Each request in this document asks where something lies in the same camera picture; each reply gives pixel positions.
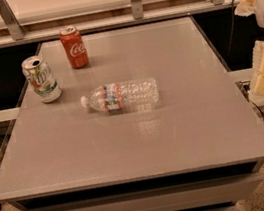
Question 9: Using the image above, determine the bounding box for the red Coca-Cola can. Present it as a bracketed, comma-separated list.
[59, 25, 89, 69]

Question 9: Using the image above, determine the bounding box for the grey table drawer cabinet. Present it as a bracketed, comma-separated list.
[14, 160, 263, 211]

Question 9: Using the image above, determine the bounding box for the white green 7up can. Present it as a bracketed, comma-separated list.
[21, 55, 62, 103]

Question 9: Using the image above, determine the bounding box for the left metal frame post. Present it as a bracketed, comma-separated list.
[0, 0, 25, 41]

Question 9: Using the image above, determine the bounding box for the clear plastic water bottle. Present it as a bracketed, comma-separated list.
[80, 77, 160, 112]

